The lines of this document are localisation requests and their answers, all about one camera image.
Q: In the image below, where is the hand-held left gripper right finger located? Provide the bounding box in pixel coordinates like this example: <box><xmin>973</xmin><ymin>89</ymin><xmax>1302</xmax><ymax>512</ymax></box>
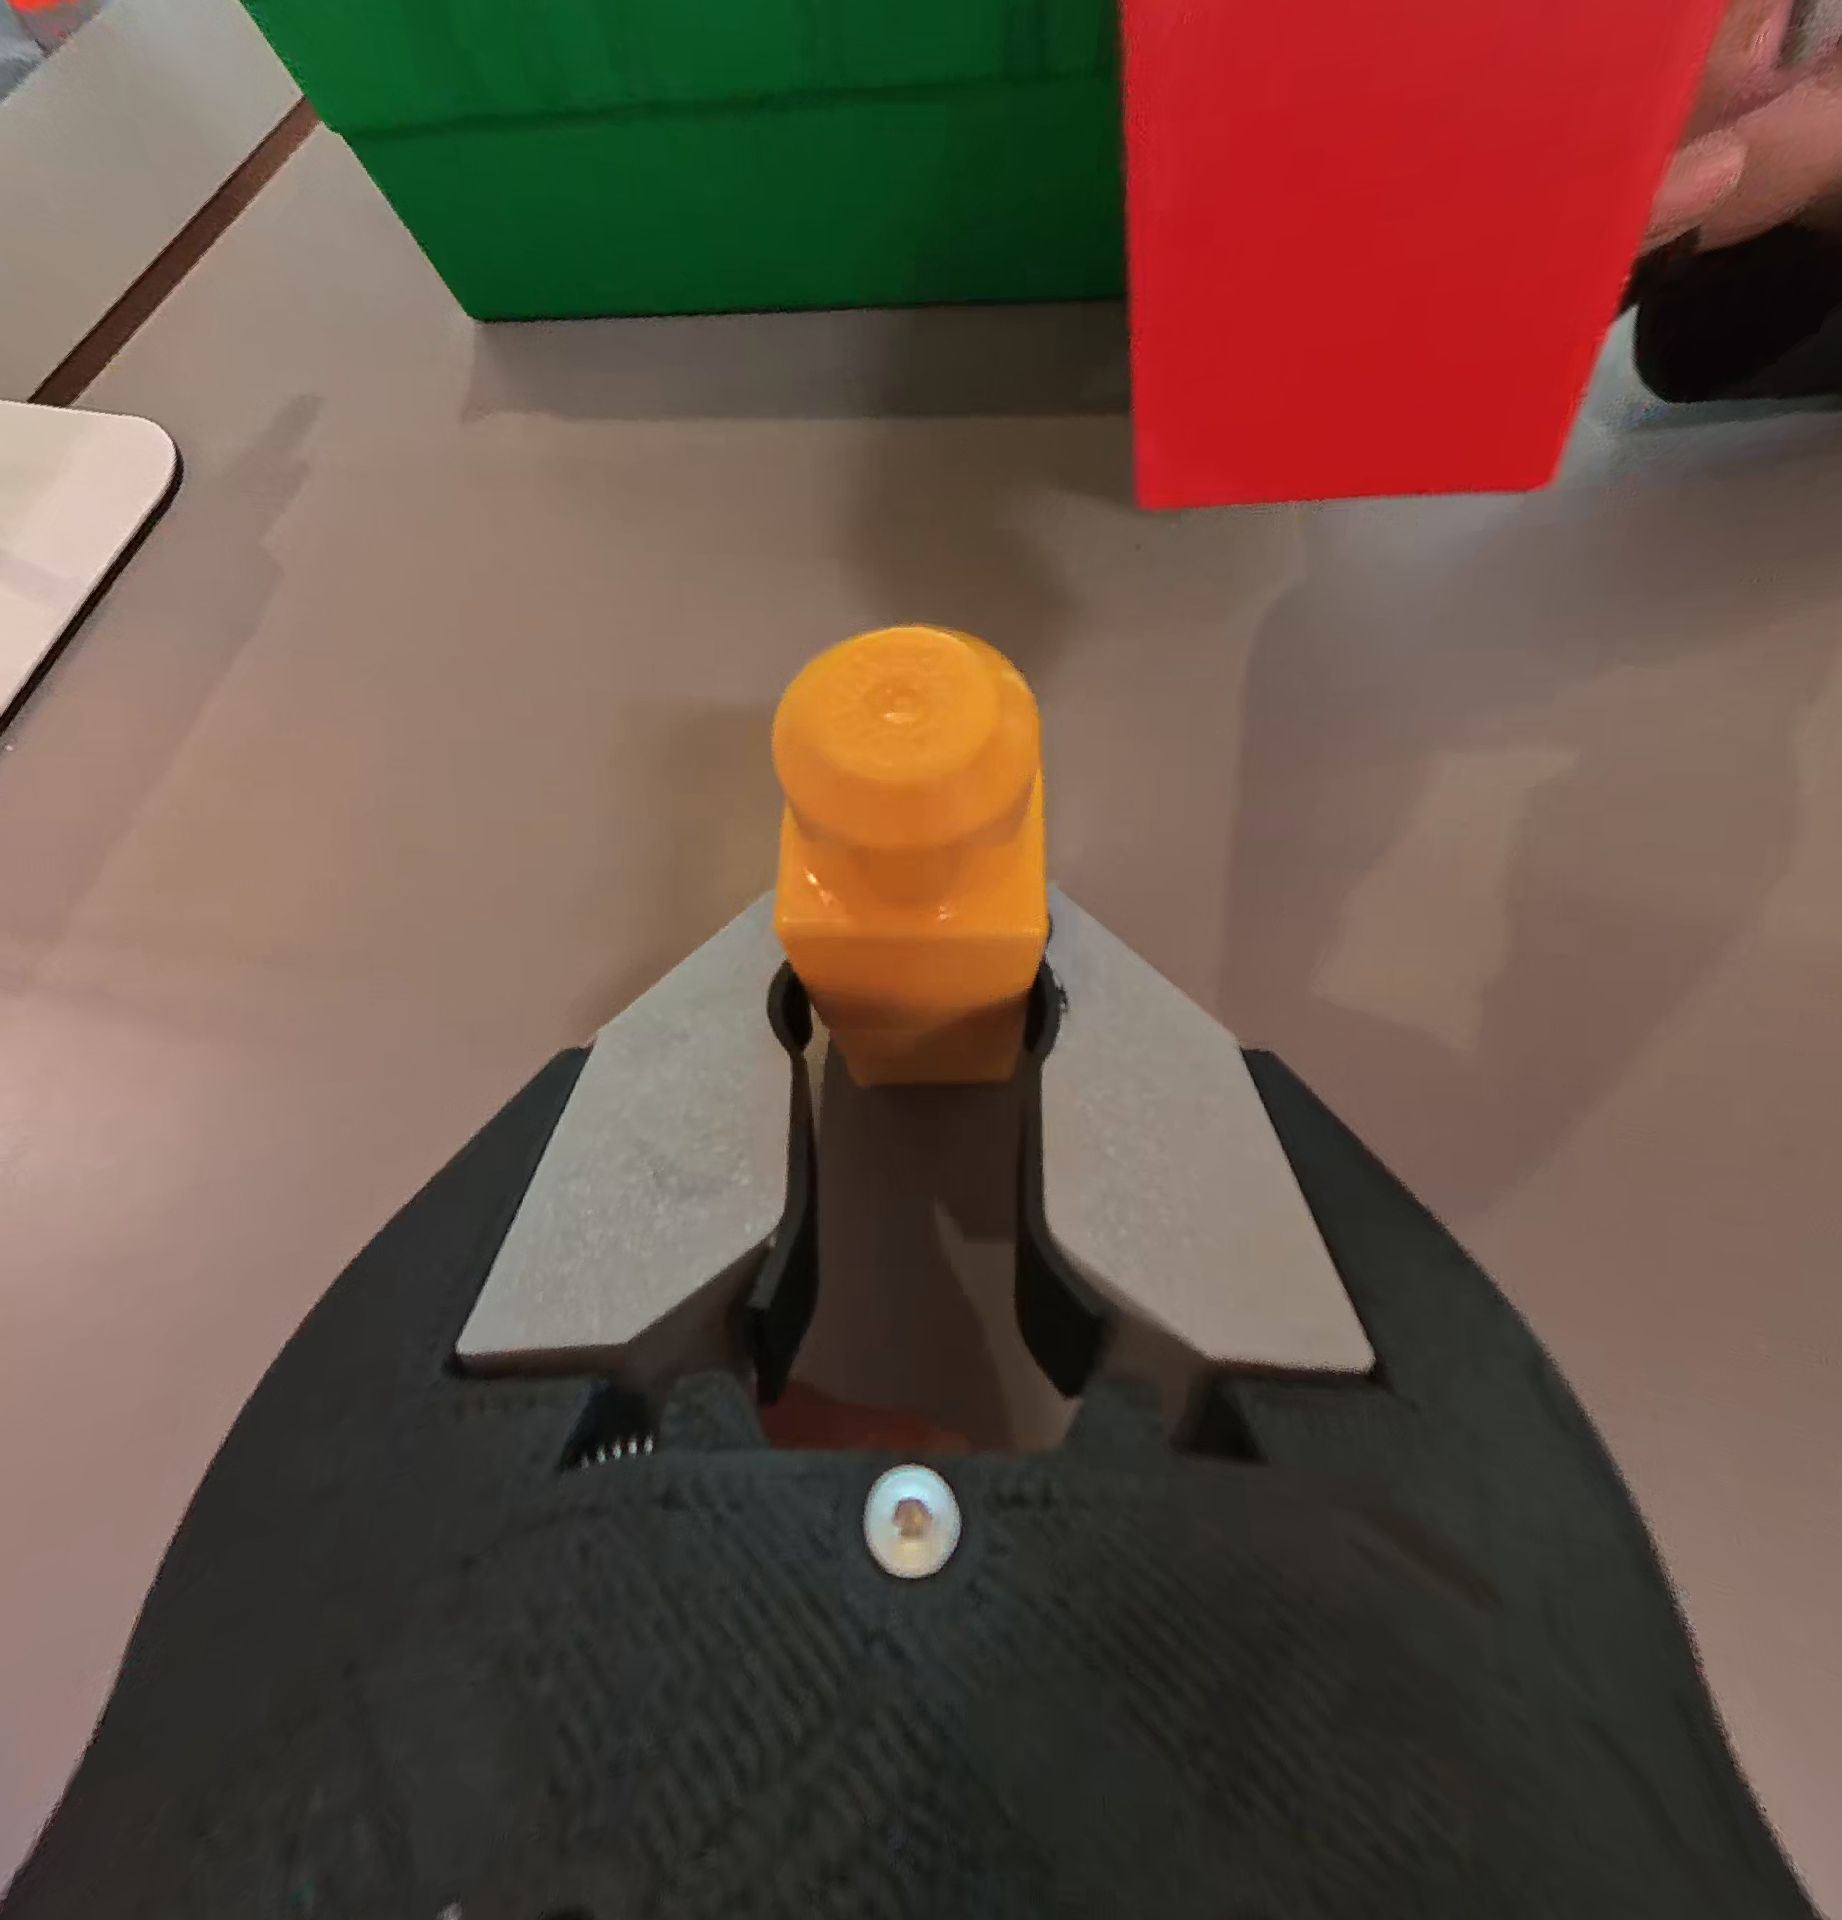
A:
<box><xmin>1012</xmin><ymin>889</ymin><xmax>1372</xmax><ymax>1410</ymax></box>

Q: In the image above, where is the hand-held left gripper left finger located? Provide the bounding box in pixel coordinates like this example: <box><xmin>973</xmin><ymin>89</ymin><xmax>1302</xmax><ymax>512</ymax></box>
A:
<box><xmin>456</xmin><ymin>889</ymin><xmax>815</xmax><ymax>1401</ymax></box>

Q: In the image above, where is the red mega block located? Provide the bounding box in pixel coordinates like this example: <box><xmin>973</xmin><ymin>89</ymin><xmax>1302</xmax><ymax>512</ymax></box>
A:
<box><xmin>1121</xmin><ymin>0</ymin><xmax>1730</xmax><ymax>512</ymax></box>

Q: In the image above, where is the person's right hand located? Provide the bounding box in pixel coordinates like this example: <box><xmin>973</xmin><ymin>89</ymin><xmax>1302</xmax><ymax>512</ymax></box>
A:
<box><xmin>1645</xmin><ymin>0</ymin><xmax>1842</xmax><ymax>258</ymax></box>

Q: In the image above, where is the wooden document stand white base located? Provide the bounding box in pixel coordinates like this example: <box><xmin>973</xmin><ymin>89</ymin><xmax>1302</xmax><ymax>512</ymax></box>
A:
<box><xmin>0</xmin><ymin>392</ymin><xmax>187</xmax><ymax>783</ymax></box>

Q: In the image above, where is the green plastic bin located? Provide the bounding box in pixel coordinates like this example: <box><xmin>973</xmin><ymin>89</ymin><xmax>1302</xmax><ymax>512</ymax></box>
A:
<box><xmin>246</xmin><ymin>0</ymin><xmax>1134</xmax><ymax>328</ymax></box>

